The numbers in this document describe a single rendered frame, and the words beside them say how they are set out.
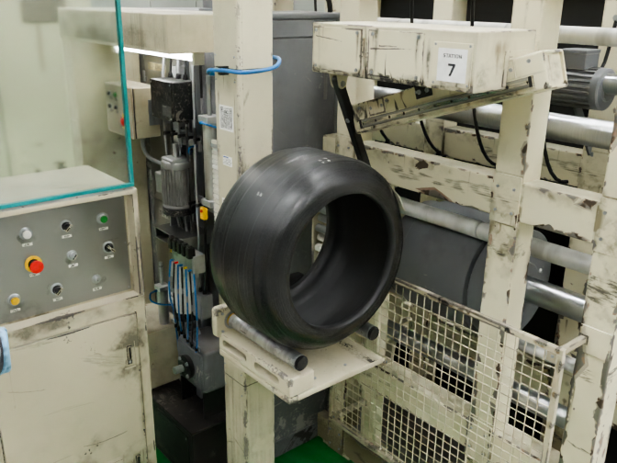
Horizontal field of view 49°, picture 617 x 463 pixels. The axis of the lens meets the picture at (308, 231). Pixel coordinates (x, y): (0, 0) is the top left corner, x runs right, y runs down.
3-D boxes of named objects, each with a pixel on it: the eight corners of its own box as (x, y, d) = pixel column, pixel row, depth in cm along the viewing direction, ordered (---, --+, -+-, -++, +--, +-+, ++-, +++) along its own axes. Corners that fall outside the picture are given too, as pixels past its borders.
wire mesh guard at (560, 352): (328, 420, 262) (332, 252, 239) (331, 418, 263) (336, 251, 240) (530, 562, 197) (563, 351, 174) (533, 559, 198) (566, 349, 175)
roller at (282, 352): (226, 327, 210) (225, 314, 209) (238, 322, 213) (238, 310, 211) (296, 373, 185) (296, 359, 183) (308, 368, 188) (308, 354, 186)
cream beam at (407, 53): (309, 72, 206) (310, 22, 201) (368, 67, 221) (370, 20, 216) (471, 95, 162) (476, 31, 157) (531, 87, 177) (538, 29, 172)
